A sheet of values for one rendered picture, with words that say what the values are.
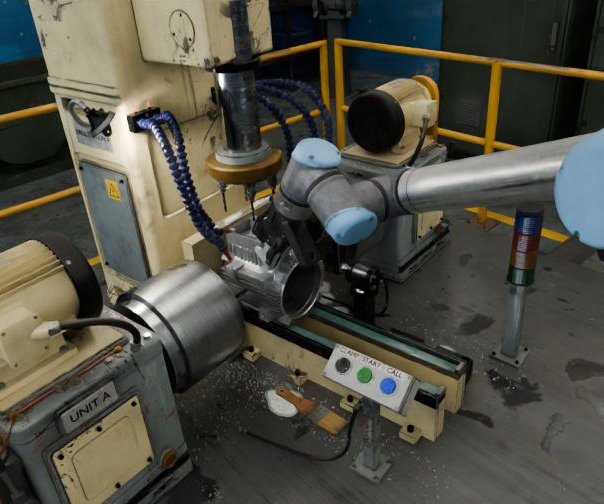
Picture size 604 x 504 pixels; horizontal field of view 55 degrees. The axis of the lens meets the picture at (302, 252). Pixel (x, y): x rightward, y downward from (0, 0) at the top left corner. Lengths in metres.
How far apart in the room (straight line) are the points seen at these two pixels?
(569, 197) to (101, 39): 1.01
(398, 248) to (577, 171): 1.16
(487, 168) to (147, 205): 0.84
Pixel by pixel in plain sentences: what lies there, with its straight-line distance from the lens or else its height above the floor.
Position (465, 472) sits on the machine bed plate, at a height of 0.80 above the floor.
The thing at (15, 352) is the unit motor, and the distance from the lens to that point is 0.99.
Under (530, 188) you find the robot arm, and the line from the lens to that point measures 0.91.
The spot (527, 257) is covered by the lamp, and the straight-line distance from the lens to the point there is 1.42.
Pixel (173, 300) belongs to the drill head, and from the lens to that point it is 1.21.
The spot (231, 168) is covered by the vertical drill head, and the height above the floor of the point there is 1.33.
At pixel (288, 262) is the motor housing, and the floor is 1.10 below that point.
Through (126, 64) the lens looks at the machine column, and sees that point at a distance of 1.38.
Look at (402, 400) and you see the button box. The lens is 1.08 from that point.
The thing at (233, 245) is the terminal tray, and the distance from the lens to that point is 1.47.
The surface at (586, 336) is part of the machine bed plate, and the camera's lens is 1.73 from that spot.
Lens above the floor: 1.81
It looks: 30 degrees down
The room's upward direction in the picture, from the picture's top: 4 degrees counter-clockwise
